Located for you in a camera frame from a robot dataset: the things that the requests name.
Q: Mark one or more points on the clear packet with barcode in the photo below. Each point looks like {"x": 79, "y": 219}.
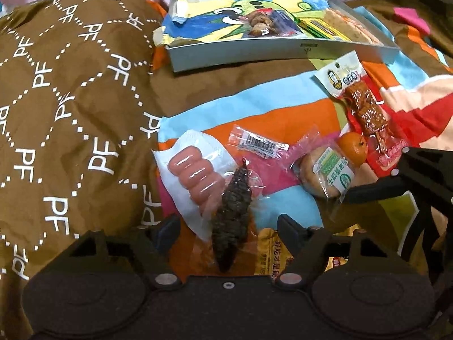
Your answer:
{"x": 258, "y": 143}

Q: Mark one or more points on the brown patterned quilt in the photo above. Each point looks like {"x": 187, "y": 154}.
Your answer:
{"x": 70, "y": 113}

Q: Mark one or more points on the orange mandarin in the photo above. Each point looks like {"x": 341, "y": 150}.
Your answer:
{"x": 353, "y": 148}

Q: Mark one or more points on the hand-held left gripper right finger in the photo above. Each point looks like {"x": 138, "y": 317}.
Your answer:
{"x": 287, "y": 229}

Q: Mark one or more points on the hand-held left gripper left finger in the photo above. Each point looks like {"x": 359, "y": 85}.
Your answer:
{"x": 169, "y": 231}

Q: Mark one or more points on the dark cone-shaped snack packet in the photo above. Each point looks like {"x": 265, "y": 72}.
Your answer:
{"x": 233, "y": 209}

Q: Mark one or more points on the blue snack packet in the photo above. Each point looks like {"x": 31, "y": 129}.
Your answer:
{"x": 287, "y": 21}

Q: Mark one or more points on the grey box with cartoon drawing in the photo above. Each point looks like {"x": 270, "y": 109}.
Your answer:
{"x": 219, "y": 47}

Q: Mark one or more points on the braised meat snack packet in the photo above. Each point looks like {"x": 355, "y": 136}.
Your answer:
{"x": 368, "y": 113}

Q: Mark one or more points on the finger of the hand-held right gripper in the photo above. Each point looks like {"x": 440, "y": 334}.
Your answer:
{"x": 382, "y": 186}
{"x": 428, "y": 219}

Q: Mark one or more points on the pink sausages vacuum packet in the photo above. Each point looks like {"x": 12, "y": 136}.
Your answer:
{"x": 191, "y": 170}

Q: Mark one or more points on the yellow green snack packet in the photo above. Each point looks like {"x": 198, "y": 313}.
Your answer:
{"x": 320, "y": 28}

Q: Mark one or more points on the bun packet green label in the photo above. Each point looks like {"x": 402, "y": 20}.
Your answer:
{"x": 324, "y": 175}

